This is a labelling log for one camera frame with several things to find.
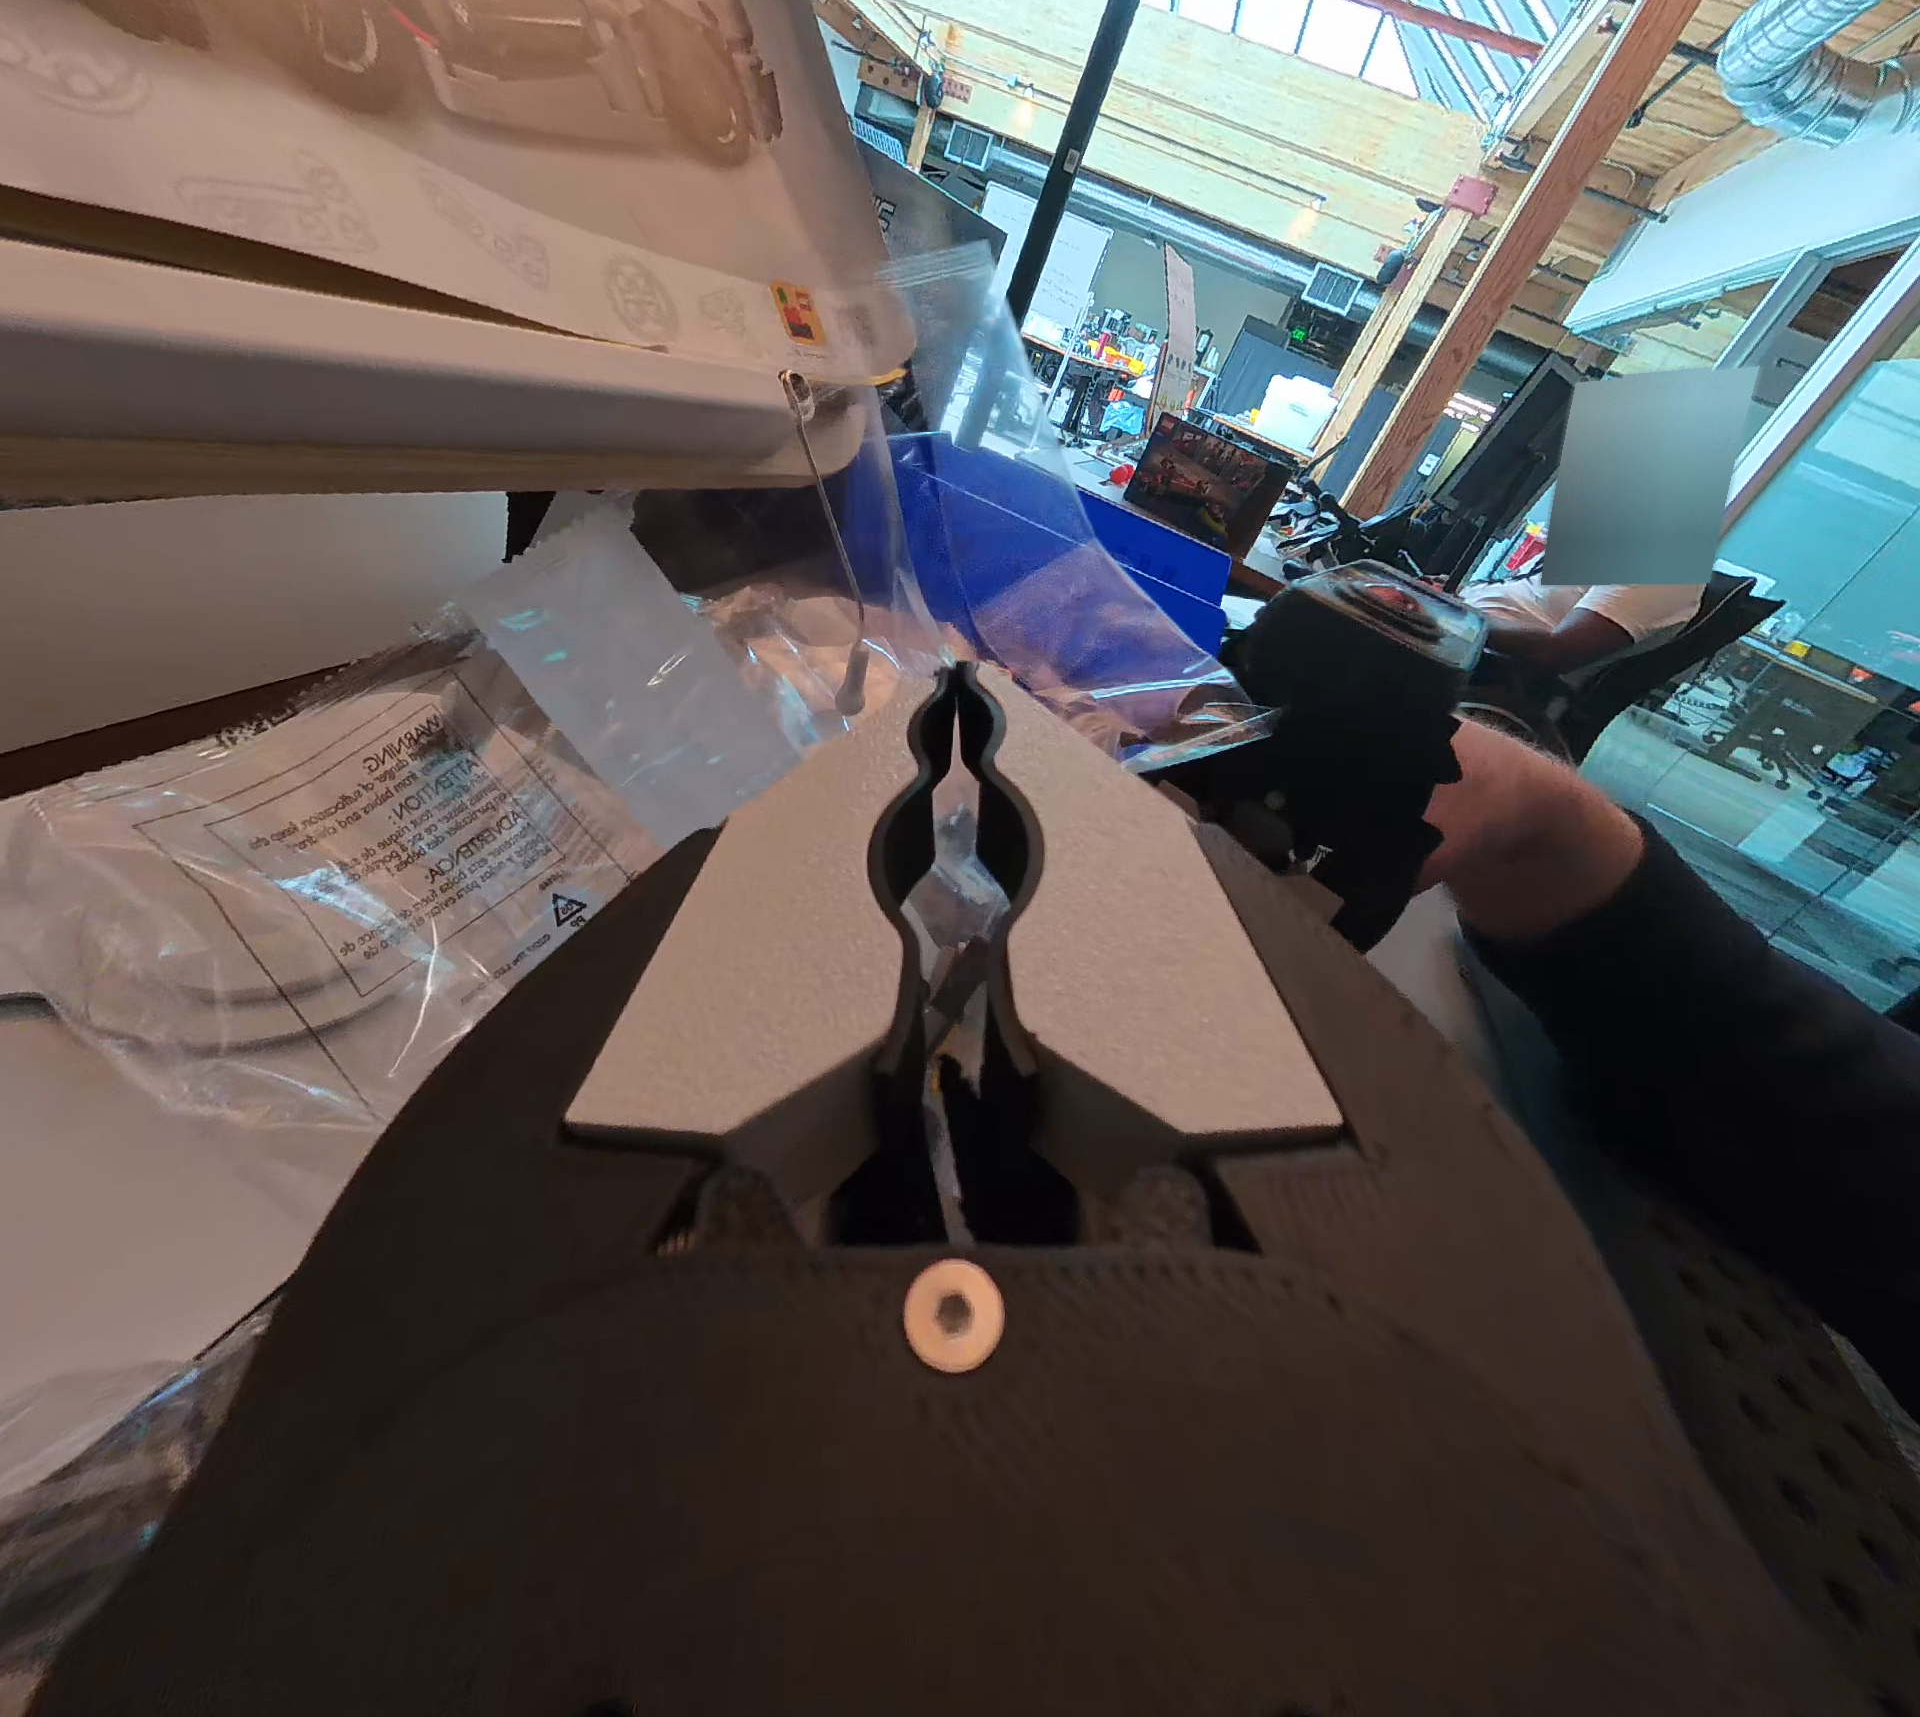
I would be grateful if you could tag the wall vent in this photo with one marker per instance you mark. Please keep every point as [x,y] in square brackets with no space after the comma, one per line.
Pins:
[1329,287]

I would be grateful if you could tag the black lego set box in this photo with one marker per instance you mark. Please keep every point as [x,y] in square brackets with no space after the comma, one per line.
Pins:
[929,210]

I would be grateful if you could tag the black monitor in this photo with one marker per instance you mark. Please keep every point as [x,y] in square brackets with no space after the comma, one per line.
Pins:
[1506,459]

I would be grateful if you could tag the wooden desk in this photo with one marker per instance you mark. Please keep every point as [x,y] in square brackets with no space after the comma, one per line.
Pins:
[1103,488]

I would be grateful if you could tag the pile of clear lego bags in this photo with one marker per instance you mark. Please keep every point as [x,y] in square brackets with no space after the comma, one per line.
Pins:
[149,923]

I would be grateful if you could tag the cardboard sheet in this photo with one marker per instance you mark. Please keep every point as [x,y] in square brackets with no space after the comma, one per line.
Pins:
[1179,306]

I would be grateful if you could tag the large clear bag white label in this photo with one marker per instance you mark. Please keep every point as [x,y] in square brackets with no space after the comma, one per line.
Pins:
[298,876]

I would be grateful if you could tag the silver ventilation duct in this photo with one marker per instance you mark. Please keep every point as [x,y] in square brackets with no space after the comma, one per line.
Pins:
[1814,37]

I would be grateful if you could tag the white book stand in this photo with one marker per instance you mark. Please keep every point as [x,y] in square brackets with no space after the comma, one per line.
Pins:
[298,353]

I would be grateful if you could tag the blue plastic bin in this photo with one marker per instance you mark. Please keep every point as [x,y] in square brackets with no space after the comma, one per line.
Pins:
[989,548]

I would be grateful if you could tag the black pole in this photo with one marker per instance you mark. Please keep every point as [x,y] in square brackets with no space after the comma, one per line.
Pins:
[1109,51]

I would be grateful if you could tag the person's right hand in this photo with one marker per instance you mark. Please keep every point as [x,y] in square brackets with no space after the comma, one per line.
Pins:
[1530,847]

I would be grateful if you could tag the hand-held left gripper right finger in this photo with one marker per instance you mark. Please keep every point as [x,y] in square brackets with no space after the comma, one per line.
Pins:
[1155,983]

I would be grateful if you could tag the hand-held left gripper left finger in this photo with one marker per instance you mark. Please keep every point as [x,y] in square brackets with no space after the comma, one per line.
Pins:
[752,983]

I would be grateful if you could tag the whiteboard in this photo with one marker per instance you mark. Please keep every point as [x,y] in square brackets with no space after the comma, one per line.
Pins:
[1073,248]

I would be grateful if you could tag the lego car set box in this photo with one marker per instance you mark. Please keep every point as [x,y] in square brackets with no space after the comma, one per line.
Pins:
[1209,480]

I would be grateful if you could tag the black mesh office chair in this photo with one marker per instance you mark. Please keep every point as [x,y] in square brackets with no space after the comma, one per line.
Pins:
[1712,654]

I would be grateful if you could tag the white instruction booklet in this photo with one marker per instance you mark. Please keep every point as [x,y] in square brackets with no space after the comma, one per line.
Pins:
[450,171]

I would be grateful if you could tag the wooden post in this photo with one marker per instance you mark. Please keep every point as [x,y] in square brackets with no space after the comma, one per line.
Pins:
[1560,188]

